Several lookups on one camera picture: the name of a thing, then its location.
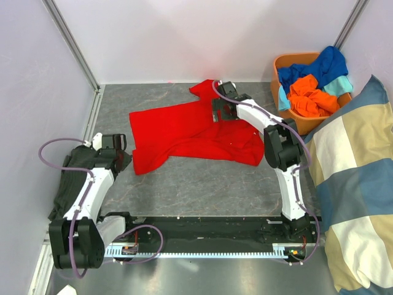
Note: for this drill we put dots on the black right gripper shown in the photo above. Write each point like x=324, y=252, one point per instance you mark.
x=217, y=104

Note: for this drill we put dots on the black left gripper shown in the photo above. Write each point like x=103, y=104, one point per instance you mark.
x=127, y=159

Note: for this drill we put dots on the red t shirt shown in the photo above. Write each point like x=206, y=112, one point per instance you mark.
x=188, y=130

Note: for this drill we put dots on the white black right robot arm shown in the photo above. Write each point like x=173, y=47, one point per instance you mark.
x=283, y=148

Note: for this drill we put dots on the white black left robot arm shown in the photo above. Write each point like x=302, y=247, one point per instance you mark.
x=78, y=234

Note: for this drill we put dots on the dark green striped folded shirt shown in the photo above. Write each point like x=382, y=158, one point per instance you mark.
x=71, y=182

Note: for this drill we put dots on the orange t shirt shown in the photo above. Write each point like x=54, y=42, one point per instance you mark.
x=307, y=100

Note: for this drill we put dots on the orange plastic laundry basket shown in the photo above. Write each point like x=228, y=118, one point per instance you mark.
x=304, y=124

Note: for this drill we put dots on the blue and teal t shirt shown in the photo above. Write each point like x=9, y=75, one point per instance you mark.
x=329, y=68

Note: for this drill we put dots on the blue and beige checked pillow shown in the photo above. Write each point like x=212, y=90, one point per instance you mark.
x=351, y=167

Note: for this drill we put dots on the white object bottom left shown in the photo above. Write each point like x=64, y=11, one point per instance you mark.
x=67, y=290

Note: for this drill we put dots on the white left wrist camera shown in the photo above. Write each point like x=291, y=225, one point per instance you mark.
x=96, y=142

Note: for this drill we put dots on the aluminium corner frame post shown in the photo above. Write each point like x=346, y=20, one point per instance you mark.
x=66, y=33

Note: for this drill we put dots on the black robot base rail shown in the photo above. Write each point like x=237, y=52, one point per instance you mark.
x=273, y=229

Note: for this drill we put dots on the light blue slotted cable duct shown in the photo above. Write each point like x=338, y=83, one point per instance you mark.
x=125, y=252

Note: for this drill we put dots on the right aluminium corner post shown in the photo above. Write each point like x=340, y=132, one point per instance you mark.
x=350, y=23

